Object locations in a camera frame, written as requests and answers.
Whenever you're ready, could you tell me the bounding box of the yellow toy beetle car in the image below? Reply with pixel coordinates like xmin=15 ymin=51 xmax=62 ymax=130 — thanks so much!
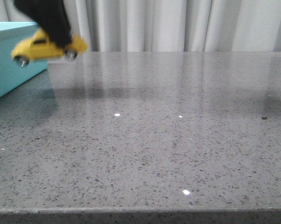
xmin=11 ymin=28 xmax=88 ymax=67

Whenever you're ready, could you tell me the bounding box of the grey pleated curtain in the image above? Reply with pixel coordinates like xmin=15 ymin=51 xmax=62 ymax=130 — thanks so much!
xmin=0 ymin=0 xmax=281 ymax=53

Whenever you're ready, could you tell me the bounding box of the turquoise blue box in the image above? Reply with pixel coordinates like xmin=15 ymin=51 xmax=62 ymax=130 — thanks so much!
xmin=0 ymin=21 xmax=48 ymax=97

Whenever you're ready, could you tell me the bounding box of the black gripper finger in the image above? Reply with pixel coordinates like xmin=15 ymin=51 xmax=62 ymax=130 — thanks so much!
xmin=14 ymin=0 xmax=72 ymax=48

